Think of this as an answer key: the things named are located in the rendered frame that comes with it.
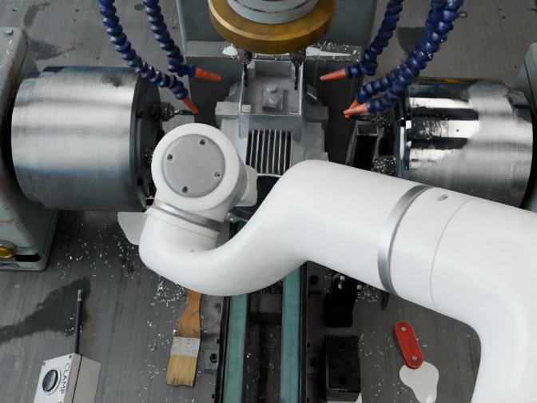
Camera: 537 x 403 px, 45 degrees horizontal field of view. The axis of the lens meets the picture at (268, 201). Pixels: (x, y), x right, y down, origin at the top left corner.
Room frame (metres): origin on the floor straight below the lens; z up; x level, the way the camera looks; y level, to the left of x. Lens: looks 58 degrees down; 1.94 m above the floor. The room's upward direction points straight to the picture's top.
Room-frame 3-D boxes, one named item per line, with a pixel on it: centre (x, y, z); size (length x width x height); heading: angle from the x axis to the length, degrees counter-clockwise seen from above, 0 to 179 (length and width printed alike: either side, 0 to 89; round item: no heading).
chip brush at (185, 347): (0.44, 0.15, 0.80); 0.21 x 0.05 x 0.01; 174
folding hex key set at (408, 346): (0.41, -0.25, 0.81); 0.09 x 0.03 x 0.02; 14
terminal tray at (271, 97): (0.72, -0.01, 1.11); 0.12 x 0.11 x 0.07; 177
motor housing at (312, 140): (0.68, 0.00, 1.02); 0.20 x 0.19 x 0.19; 177
